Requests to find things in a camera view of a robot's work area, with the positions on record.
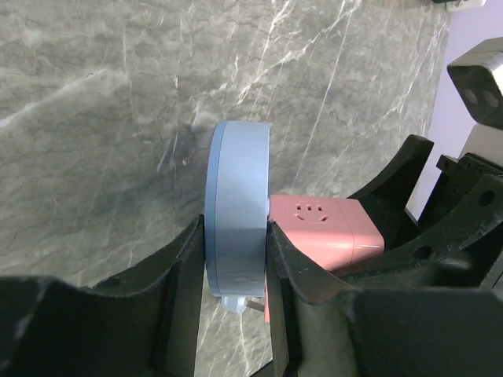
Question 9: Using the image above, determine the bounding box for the light blue round socket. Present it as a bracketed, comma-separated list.
[204, 120, 270, 314]

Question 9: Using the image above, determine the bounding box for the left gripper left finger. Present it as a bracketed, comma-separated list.
[1, 218, 204, 376]

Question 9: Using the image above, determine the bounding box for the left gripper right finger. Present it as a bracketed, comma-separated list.
[266, 224, 502, 376]

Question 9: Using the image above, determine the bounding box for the pink cube plug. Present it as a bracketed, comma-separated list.
[263, 194, 386, 325]

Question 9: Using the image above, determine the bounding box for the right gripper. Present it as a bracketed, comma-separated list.
[337, 135, 502, 289]

